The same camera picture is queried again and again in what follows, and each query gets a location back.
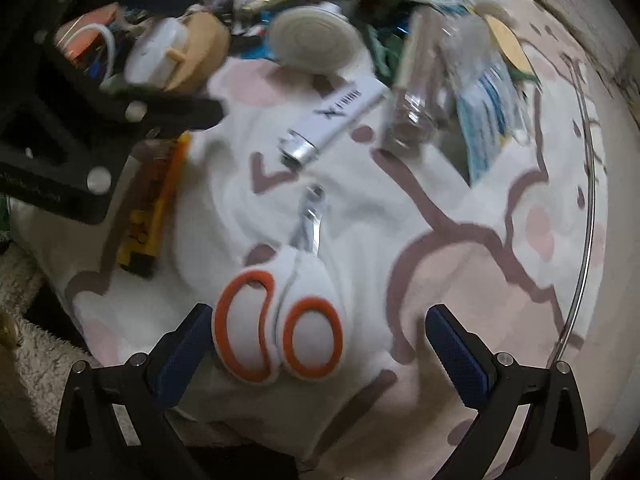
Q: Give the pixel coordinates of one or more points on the yellow round card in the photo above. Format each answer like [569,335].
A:
[510,45]

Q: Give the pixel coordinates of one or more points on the white orange scissors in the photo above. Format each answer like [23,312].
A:
[300,272]

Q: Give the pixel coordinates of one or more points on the clear plastic tube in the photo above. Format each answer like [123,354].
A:
[111,52]

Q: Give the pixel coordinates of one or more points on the green plastic clip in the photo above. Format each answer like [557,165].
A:
[380,55]

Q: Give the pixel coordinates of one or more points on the yellow black utility knife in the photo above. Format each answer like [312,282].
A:
[150,210]

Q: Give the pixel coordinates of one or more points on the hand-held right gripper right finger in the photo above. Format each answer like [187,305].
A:
[457,355]

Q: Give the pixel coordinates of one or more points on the cork disc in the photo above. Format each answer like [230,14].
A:
[207,45]

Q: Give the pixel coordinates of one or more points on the grey white round lid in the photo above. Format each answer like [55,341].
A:
[315,40]

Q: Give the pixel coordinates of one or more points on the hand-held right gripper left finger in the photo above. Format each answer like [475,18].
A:
[182,355]

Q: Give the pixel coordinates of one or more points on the white round case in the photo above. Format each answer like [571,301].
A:
[155,52]

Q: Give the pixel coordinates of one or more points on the blue white packet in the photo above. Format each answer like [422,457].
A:
[487,125]

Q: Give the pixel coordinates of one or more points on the clear plastic bottle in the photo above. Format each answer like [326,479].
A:
[415,110]

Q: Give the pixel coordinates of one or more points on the white lighter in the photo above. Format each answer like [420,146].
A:
[340,115]

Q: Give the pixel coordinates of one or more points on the long metal rod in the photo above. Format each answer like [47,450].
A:
[580,287]

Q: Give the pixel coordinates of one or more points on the beige fluffy blanket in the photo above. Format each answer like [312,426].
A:
[30,360]

